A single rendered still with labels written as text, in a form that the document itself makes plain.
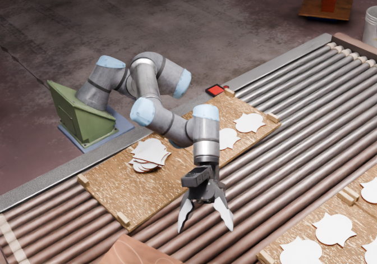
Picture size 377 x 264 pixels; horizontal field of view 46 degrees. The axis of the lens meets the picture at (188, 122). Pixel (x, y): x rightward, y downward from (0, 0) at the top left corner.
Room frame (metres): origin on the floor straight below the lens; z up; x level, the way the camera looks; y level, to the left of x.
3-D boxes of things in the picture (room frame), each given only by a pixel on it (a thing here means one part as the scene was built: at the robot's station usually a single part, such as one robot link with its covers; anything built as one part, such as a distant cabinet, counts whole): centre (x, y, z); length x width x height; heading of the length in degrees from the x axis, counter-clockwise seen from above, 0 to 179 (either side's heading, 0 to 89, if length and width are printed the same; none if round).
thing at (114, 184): (1.22, 0.19, 0.93); 0.41 x 0.35 x 0.02; 130
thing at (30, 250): (1.44, -0.16, 0.90); 1.95 x 0.05 x 0.05; 125
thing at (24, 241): (1.48, -0.13, 0.90); 1.95 x 0.05 x 0.05; 125
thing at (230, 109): (1.48, -0.14, 0.93); 0.41 x 0.35 x 0.02; 128
